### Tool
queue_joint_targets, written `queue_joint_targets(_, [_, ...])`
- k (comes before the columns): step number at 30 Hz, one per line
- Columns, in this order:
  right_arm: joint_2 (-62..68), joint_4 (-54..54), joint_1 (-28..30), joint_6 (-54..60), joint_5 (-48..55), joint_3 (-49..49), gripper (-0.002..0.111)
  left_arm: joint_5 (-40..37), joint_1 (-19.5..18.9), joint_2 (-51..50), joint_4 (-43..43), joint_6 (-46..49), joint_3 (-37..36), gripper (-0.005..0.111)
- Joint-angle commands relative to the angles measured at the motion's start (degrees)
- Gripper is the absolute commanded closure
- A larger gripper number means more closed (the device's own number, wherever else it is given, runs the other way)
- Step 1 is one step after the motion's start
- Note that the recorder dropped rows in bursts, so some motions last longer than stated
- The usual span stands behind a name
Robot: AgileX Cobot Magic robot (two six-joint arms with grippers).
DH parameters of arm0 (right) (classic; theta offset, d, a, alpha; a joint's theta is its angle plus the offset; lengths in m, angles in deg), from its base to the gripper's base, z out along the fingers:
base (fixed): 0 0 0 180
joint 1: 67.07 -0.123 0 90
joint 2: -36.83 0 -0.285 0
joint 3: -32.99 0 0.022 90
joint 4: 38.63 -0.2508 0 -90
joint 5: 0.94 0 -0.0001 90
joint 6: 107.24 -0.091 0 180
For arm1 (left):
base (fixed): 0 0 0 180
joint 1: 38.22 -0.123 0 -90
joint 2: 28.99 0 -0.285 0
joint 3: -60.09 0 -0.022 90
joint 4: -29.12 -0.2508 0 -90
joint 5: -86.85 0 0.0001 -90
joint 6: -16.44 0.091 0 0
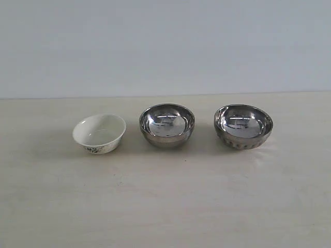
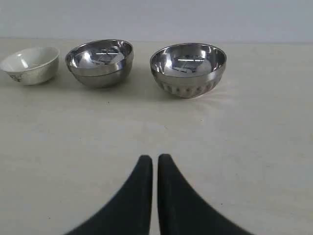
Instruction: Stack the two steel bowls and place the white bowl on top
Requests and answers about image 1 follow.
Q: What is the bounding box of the white ceramic patterned bowl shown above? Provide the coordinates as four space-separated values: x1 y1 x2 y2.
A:
72 114 127 154

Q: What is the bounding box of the smooth stainless steel bowl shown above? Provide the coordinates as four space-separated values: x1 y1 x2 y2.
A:
139 103 195 149

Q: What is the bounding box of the ribbed stainless steel bowl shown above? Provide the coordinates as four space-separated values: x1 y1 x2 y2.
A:
214 104 274 150

